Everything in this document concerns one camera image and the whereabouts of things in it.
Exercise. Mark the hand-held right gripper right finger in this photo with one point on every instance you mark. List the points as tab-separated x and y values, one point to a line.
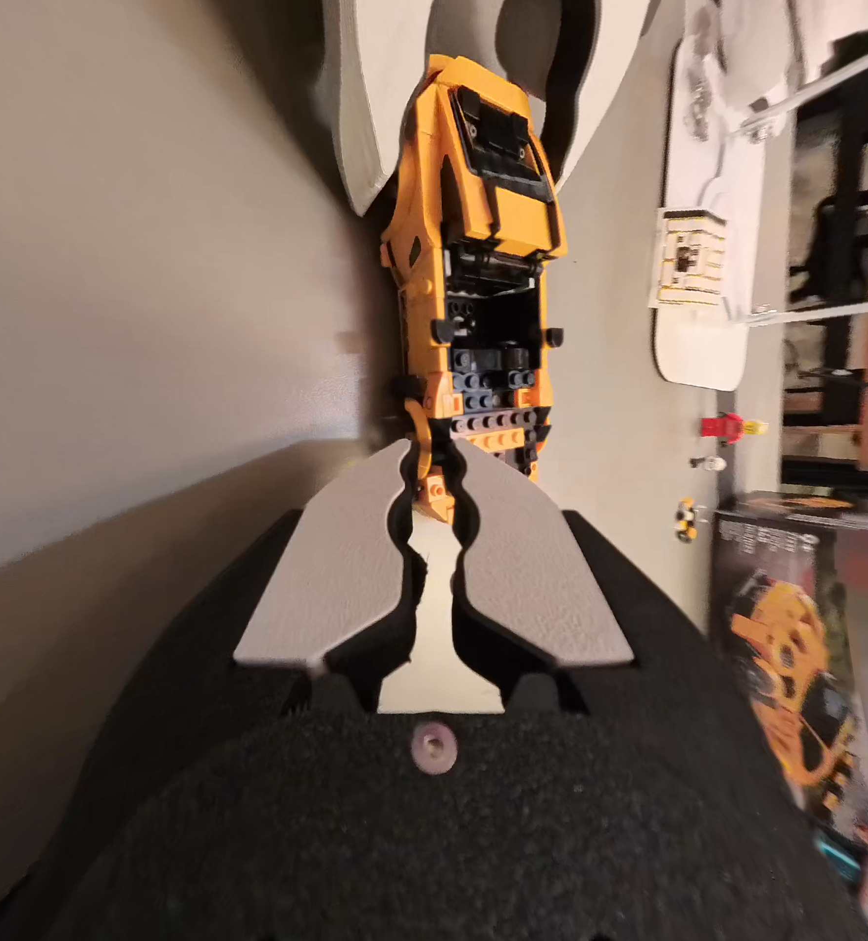
544	573

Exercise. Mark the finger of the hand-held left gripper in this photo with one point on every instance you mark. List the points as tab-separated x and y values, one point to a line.
382	95
595	88

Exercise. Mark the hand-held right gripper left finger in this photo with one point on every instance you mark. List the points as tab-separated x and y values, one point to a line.
323	573

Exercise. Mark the orange lego car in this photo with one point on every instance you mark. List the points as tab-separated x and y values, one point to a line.
522	213

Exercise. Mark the cluster of small lego parts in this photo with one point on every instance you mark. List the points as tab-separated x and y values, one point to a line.
687	518

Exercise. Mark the lego sticker sheet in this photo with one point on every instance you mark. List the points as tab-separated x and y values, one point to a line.
691	257

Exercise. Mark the red lego minifigure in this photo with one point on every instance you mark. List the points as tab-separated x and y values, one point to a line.
724	428

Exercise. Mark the lego set box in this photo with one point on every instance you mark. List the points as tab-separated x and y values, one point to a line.
786	661

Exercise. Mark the clear plastic parts bag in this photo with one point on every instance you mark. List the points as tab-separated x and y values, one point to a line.
772	37

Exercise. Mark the booklet stand with white base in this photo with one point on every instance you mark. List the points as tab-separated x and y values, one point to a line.
698	353

